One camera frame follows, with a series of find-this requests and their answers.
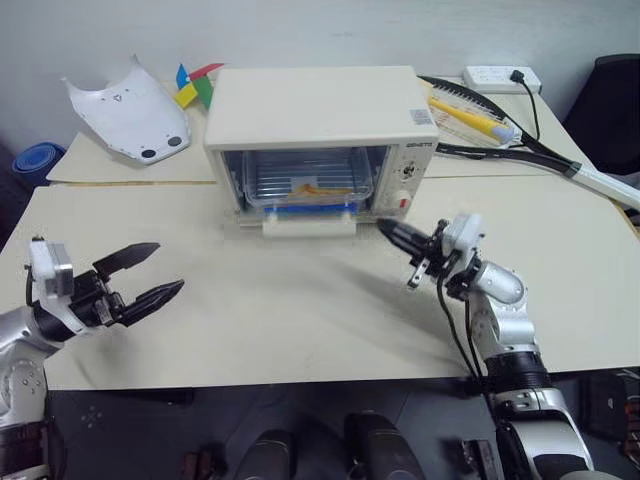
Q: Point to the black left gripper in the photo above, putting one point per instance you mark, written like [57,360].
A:
[92,300]

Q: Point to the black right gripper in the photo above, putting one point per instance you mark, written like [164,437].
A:
[431,255]

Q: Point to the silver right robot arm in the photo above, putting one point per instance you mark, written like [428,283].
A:
[505,310]

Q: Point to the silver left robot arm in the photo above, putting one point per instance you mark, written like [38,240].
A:
[17,332]

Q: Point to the yellow food strips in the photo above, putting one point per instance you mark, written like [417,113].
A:
[312,189]

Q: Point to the clear plastic food container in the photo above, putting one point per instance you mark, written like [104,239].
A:
[305,175]

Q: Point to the cream toaster oven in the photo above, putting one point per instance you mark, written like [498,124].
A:
[310,112]

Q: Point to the yellow pen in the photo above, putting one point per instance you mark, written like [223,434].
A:
[467,116]

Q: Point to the black racket with white grip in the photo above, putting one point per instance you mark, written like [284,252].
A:
[545,160]

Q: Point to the white robot shell cover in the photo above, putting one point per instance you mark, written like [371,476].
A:
[132,115]

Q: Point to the white power strip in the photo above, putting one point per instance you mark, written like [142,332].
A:
[492,79]

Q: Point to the colourful paper pinwheel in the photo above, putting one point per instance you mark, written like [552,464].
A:
[192,85]

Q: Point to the dark rounded shape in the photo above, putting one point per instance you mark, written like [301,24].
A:
[382,447]

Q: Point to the black chair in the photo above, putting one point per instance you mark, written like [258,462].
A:
[607,115]

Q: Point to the black bag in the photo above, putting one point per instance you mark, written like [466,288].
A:
[612,405]

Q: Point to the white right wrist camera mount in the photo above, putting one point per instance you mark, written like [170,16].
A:
[462,232]

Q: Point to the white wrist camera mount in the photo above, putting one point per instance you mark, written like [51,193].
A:
[50,272]
[462,232]

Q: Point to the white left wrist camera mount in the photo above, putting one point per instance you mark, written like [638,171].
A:
[50,272]

